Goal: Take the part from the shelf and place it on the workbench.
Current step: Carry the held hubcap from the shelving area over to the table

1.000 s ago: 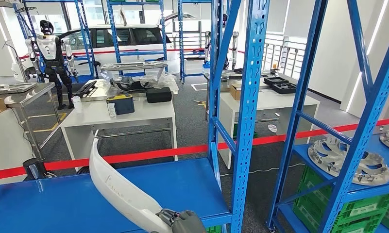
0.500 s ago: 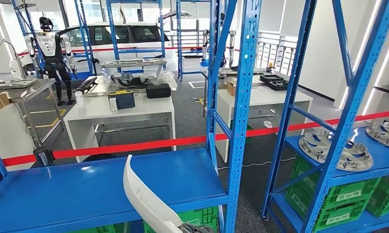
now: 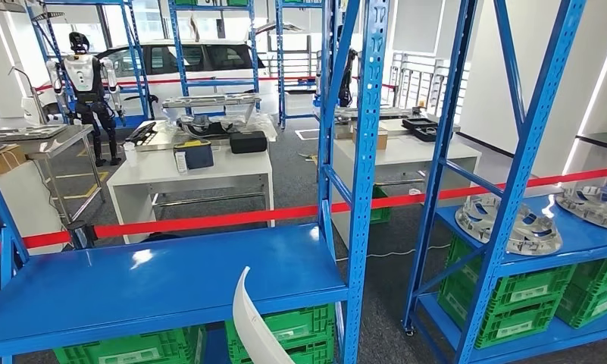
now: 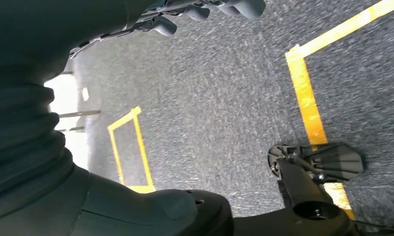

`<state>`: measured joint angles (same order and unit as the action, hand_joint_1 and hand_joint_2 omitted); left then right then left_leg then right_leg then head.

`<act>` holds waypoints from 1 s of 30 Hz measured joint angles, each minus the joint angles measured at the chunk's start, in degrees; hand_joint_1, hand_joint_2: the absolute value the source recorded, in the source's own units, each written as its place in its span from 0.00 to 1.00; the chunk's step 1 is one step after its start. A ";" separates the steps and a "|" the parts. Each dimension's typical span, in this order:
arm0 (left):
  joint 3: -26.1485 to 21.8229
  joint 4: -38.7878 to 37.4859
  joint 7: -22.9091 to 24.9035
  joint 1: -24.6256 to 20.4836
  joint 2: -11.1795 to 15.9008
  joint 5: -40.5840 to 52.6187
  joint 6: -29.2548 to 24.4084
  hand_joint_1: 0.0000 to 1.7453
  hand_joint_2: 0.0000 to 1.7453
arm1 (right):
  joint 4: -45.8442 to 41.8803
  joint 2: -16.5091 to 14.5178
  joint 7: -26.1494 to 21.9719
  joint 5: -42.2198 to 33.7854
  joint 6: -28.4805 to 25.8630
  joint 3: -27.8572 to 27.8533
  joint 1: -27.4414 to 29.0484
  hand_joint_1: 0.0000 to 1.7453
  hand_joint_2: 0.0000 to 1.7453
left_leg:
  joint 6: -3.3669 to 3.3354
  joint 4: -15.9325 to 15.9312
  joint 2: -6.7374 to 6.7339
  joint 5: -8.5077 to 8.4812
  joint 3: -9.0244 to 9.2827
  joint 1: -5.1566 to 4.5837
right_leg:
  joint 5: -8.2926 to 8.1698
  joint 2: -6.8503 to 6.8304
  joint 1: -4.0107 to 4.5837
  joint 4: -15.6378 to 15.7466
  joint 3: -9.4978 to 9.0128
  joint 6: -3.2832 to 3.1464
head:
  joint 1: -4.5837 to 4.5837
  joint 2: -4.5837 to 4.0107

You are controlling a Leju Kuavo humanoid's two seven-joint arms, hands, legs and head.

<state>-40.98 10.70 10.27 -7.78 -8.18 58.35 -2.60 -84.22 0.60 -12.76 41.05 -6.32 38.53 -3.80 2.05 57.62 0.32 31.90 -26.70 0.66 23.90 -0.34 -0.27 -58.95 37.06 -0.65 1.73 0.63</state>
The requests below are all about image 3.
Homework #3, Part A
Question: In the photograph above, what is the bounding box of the curved white plastic part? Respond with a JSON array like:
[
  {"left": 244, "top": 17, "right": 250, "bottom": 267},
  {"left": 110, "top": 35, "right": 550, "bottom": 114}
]
[{"left": 233, "top": 266, "right": 296, "bottom": 364}]

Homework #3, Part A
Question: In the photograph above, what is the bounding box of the blue steel shelf rack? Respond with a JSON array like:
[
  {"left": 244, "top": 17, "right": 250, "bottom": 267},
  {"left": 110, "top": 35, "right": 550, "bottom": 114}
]
[
  {"left": 402, "top": 0, "right": 607, "bottom": 364},
  {"left": 274, "top": 0, "right": 329, "bottom": 130},
  {"left": 26, "top": 0, "right": 152, "bottom": 124},
  {"left": 167, "top": 0, "right": 262, "bottom": 114},
  {"left": 0, "top": 0, "right": 390, "bottom": 364}
]

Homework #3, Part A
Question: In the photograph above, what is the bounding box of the flat silver metal part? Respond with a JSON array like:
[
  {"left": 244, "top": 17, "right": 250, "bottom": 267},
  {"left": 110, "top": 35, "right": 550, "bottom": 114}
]
[{"left": 333, "top": 106, "right": 420, "bottom": 121}]

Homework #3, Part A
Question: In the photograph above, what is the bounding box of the plastic-wrapped black part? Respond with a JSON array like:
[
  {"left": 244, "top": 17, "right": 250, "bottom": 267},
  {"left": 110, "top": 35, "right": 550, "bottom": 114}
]
[{"left": 176, "top": 112, "right": 278, "bottom": 143}]

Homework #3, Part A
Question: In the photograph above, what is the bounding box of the long silver metal part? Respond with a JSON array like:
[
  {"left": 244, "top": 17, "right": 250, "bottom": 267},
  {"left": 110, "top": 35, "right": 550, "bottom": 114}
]
[{"left": 161, "top": 92, "right": 262, "bottom": 109}]

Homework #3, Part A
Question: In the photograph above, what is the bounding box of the round silver metal part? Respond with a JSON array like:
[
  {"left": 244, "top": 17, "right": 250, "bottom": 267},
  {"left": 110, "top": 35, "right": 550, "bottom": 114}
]
[
  {"left": 454, "top": 194, "right": 565, "bottom": 257},
  {"left": 555, "top": 184, "right": 607, "bottom": 234}
]

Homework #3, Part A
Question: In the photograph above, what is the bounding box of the black carrying case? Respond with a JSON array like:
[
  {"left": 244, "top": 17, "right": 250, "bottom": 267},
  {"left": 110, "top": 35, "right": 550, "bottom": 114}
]
[{"left": 229, "top": 130, "right": 269, "bottom": 155}]

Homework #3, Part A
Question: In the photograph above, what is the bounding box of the white table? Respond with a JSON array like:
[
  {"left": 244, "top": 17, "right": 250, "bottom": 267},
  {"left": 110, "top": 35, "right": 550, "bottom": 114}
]
[
  {"left": 331, "top": 133, "right": 483, "bottom": 248},
  {"left": 106, "top": 146, "right": 276, "bottom": 246}
]

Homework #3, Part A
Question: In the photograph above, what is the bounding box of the red barrier belt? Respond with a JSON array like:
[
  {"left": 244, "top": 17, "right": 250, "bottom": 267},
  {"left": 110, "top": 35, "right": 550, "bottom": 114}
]
[
  {"left": 34, "top": 75, "right": 399, "bottom": 94},
  {"left": 0, "top": 166, "right": 607, "bottom": 258}
]

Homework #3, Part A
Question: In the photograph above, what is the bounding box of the blue and yellow tool case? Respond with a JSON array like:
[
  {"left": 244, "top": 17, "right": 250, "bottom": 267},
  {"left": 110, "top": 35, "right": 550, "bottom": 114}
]
[{"left": 173, "top": 140, "right": 216, "bottom": 171}]

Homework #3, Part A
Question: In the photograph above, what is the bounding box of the stainless steel table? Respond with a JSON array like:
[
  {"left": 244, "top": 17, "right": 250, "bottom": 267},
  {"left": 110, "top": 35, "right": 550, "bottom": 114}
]
[
  {"left": 0, "top": 124, "right": 107, "bottom": 224},
  {"left": 333, "top": 105, "right": 462, "bottom": 142},
  {"left": 132, "top": 119, "right": 279, "bottom": 208}
]

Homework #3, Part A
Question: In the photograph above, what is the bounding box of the black and white humanoid robot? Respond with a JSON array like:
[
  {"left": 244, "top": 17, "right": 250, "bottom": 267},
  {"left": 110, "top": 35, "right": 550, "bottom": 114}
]
[
  {"left": 314, "top": 24, "right": 360, "bottom": 110},
  {"left": 45, "top": 30, "right": 124, "bottom": 168}
]

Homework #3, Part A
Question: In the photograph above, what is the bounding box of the black parts tray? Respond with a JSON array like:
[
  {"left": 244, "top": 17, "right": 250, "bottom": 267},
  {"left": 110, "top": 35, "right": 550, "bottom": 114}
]
[
  {"left": 401, "top": 117, "right": 439, "bottom": 131},
  {"left": 412, "top": 125, "right": 440, "bottom": 143}
]

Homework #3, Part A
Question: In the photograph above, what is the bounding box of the white car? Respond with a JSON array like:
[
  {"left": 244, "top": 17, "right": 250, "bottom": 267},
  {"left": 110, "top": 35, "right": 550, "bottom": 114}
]
[{"left": 34, "top": 20, "right": 307, "bottom": 121}]

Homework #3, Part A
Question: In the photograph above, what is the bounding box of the white metal railing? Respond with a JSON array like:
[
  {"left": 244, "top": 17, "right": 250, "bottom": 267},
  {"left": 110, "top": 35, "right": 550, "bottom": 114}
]
[{"left": 383, "top": 50, "right": 472, "bottom": 124}]

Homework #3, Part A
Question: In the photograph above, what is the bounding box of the black foam tray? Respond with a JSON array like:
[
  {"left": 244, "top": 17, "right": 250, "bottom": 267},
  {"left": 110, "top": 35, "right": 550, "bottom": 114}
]
[{"left": 124, "top": 121, "right": 158, "bottom": 147}]

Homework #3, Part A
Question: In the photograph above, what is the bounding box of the white cabinet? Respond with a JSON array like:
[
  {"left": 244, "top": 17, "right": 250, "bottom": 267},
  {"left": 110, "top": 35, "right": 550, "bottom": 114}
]
[{"left": 0, "top": 159, "right": 67, "bottom": 256}]

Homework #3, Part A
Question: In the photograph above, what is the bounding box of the flat silver metal tray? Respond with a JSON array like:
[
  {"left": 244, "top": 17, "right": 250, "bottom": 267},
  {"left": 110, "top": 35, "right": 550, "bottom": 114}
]
[{"left": 0, "top": 124, "right": 69, "bottom": 143}]

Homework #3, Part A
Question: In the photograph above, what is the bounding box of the black-topped white counter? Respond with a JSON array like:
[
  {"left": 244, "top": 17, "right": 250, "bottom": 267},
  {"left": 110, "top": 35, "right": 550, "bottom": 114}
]
[{"left": 576, "top": 130, "right": 607, "bottom": 152}]

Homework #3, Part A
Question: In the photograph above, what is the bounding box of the black stanchion post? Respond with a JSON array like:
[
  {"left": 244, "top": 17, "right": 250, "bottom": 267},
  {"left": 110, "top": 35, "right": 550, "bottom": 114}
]
[{"left": 66, "top": 220, "right": 97, "bottom": 251}]

